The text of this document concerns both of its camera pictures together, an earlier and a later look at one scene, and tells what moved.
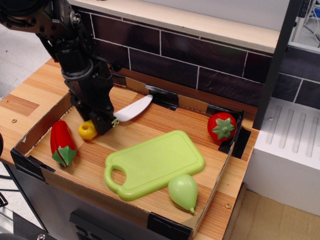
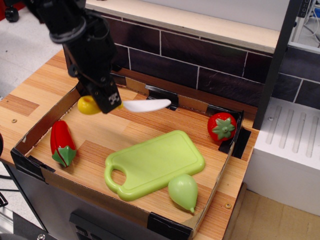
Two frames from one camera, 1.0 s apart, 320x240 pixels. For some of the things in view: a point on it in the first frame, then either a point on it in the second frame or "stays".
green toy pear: [183, 189] stays
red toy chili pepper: [63, 145] stays
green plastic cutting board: [153, 163] stays
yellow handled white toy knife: [86, 130] -> [85, 104]
